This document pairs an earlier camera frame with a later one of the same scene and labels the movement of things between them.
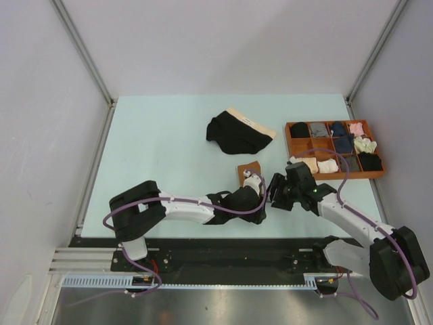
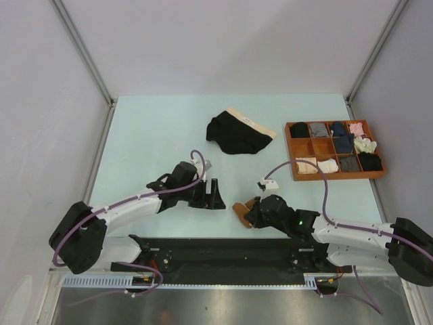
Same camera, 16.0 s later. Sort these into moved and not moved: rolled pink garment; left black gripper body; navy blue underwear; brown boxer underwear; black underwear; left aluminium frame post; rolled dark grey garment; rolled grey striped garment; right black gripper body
Moved: right black gripper body; brown boxer underwear; left black gripper body
Not moved: navy blue underwear; rolled grey striped garment; rolled dark grey garment; rolled pink garment; left aluminium frame post; black underwear
